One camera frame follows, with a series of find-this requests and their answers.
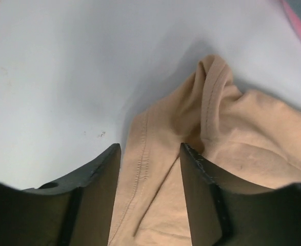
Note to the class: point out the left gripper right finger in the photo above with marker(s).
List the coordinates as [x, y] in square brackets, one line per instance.
[224, 209]

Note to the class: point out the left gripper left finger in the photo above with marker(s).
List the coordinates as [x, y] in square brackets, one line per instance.
[75, 209]

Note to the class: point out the beige t-shirt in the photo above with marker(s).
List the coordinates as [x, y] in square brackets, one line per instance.
[251, 135]

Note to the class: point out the folded pink t-shirt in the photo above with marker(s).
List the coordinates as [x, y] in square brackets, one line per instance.
[299, 23]

